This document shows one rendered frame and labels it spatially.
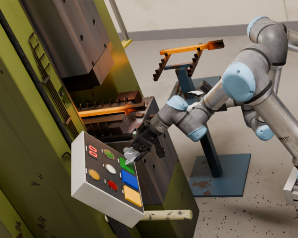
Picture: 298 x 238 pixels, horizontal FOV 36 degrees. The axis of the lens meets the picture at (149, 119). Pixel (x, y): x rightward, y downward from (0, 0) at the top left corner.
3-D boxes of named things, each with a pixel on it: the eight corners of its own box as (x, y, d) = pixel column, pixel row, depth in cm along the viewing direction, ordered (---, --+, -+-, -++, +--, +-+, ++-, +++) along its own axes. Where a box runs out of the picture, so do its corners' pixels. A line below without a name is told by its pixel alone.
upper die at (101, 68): (114, 63, 227) (107, 46, 222) (100, 85, 212) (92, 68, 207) (44, 75, 245) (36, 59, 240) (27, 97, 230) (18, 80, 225)
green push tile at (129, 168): (133, 164, 198) (119, 156, 195) (134, 174, 192) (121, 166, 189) (130, 167, 199) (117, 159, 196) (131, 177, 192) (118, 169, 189)
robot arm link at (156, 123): (168, 119, 190) (172, 130, 183) (161, 127, 191) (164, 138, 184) (154, 110, 186) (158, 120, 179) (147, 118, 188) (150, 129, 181)
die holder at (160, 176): (178, 156, 275) (153, 95, 252) (162, 204, 247) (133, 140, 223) (97, 163, 298) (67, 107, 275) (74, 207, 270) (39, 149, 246)
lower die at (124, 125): (136, 113, 243) (130, 99, 239) (124, 137, 228) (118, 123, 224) (69, 121, 261) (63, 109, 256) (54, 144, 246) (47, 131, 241)
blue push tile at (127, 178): (136, 177, 190) (122, 169, 187) (138, 189, 183) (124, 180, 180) (133, 180, 190) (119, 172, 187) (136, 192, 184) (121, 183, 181)
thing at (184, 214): (193, 214, 216) (190, 206, 213) (191, 223, 212) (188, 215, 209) (111, 216, 234) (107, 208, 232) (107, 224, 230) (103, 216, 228)
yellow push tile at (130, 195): (139, 193, 181) (124, 184, 178) (142, 206, 175) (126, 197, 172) (136, 196, 182) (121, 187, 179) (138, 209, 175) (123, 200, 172)
